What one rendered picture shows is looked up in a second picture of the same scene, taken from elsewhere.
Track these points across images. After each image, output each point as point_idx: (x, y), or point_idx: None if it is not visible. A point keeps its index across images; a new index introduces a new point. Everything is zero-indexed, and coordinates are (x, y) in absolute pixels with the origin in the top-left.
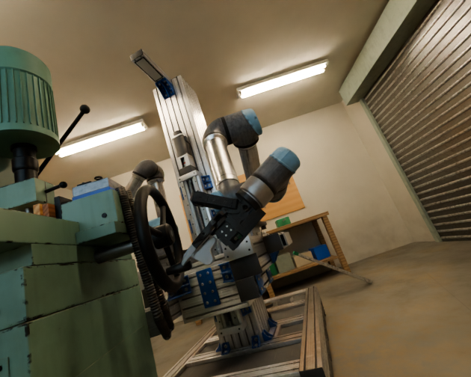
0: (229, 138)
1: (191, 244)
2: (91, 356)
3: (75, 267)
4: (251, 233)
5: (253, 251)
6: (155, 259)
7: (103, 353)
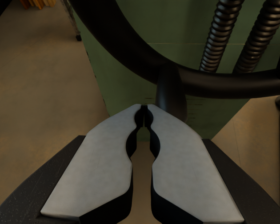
0: None
1: (85, 134)
2: (152, 36)
3: None
4: None
5: None
6: (98, 39)
7: (173, 41)
